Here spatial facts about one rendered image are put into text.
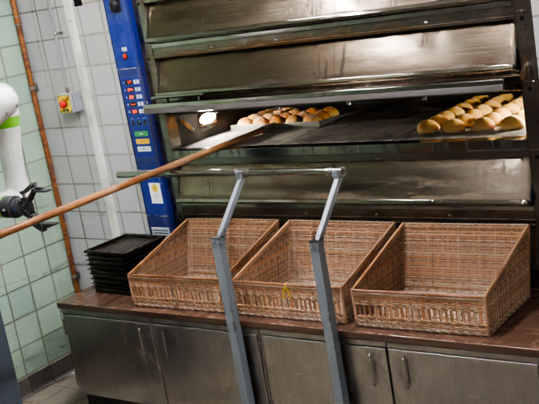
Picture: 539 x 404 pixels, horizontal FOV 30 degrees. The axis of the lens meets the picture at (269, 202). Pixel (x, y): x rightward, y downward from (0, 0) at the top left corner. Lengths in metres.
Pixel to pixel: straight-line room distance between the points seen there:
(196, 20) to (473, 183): 1.47
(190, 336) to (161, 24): 1.45
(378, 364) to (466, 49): 1.24
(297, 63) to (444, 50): 0.70
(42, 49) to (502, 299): 2.79
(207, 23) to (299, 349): 1.52
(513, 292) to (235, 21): 1.68
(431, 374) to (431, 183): 0.81
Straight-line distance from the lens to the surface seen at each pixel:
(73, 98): 5.20
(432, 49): 4.00
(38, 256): 5.50
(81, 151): 5.33
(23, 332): 5.47
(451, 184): 4.08
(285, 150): 4.46
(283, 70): 4.37
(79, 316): 4.88
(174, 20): 4.71
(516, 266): 3.86
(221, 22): 4.52
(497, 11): 3.86
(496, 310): 3.70
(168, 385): 4.63
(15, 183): 4.32
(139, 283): 4.57
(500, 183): 3.99
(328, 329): 3.86
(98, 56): 5.09
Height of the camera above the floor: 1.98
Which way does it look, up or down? 13 degrees down
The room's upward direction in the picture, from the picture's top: 10 degrees counter-clockwise
